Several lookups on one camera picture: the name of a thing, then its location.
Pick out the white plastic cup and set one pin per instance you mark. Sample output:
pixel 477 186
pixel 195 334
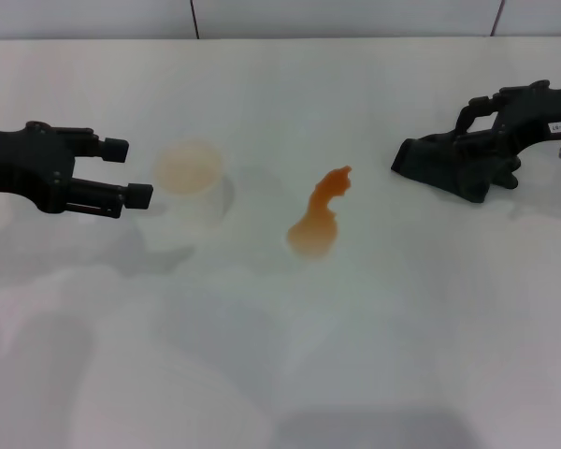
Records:
pixel 189 187

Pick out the dark blue rag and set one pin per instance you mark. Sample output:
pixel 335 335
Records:
pixel 430 163

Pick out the brown water stain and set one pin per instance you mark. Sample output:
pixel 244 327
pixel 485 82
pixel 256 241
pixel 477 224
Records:
pixel 315 227

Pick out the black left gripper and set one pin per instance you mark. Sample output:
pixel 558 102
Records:
pixel 23 163

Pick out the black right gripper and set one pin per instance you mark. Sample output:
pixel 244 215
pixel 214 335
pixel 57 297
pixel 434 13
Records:
pixel 537 119

